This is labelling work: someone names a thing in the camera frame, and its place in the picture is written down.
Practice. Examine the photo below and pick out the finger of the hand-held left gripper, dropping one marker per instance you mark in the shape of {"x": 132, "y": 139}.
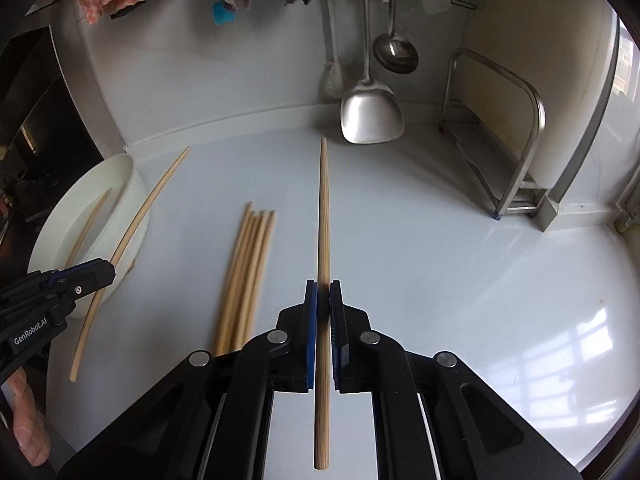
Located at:
{"x": 92, "y": 280}
{"x": 70, "y": 269}

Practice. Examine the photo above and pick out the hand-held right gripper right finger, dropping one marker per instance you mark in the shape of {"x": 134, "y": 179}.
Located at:
{"x": 336, "y": 312}

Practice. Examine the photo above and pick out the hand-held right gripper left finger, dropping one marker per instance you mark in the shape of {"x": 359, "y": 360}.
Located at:
{"x": 311, "y": 312}

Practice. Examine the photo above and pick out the white plastic basin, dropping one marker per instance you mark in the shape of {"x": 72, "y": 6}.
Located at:
{"x": 60, "y": 230}

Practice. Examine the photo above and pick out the long wooden chopstick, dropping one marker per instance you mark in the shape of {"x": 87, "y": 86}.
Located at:
{"x": 323, "y": 210}
{"x": 82, "y": 345}
{"x": 90, "y": 225}

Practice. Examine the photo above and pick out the pile of wooden chopsticks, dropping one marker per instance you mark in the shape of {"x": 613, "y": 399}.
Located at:
{"x": 245, "y": 280}

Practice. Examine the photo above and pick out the person's left hand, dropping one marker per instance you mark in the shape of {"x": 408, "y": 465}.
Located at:
{"x": 27, "y": 425}

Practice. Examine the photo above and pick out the metal spatula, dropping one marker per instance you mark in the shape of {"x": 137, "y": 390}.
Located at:
{"x": 370, "y": 120}

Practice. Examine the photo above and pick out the metal rack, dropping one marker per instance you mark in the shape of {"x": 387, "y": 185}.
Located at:
{"x": 515, "y": 205}

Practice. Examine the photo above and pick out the white dish brush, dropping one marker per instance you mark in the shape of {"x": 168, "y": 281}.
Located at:
{"x": 331, "y": 80}

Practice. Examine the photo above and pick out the metal ladle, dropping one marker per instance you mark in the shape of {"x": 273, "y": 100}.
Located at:
{"x": 395, "y": 55}

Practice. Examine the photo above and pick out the blue brush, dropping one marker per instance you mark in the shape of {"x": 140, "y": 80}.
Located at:
{"x": 224, "y": 14}

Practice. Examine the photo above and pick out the grey pipe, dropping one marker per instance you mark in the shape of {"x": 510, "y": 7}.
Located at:
{"x": 625, "y": 215}

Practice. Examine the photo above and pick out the grey metal corner trim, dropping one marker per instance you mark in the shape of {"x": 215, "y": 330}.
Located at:
{"x": 585, "y": 135}

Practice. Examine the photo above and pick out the window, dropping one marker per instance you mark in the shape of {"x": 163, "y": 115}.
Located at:
{"x": 625, "y": 60}

